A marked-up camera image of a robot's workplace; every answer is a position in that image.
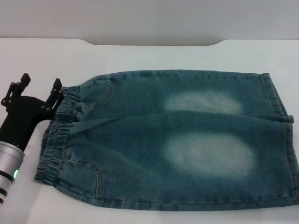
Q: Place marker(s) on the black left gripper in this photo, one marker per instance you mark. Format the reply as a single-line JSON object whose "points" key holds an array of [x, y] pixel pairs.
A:
{"points": [[22, 112]]}

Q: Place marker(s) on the blue denim shorts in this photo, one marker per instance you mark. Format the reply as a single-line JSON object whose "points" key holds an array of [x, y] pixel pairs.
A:
{"points": [[168, 137]]}

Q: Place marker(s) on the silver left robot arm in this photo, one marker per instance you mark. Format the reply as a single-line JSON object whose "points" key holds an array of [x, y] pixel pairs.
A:
{"points": [[9, 158]]}

